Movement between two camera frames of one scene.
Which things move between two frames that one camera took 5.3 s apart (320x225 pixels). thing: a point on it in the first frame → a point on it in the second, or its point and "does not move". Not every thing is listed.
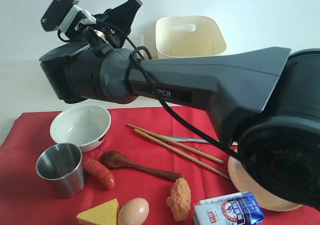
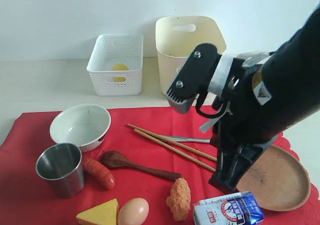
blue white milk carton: [236, 209] does not move
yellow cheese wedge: [105, 213] does not move
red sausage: [96, 171] does not move
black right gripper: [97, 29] → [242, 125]
